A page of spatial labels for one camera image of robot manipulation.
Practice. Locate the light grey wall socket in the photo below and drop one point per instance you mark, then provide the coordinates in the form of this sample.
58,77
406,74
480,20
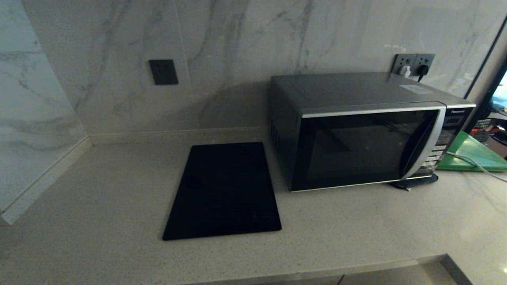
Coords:
427,59
401,59

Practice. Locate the black power plug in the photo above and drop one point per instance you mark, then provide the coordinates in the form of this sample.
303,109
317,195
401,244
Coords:
423,70

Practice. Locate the black induction cooktop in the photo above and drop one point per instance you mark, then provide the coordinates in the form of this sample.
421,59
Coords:
223,190

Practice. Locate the silver microwave oven body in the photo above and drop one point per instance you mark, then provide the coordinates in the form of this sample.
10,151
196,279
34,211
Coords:
348,89

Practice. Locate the black window frame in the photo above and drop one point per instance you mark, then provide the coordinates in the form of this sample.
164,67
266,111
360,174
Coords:
484,105

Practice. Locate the dark rectangular pad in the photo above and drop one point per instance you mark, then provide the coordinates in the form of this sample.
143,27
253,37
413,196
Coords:
420,181

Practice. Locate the green cutting board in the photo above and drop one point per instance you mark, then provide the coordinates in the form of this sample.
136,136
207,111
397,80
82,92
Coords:
473,152

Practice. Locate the silver black microwave oven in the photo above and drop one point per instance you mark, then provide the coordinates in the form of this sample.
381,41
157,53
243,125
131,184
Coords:
348,152

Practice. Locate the dark grey wall socket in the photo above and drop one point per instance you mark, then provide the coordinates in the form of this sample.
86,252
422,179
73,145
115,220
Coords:
163,72

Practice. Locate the white power plug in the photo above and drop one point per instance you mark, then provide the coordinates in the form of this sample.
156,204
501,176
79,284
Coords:
405,71

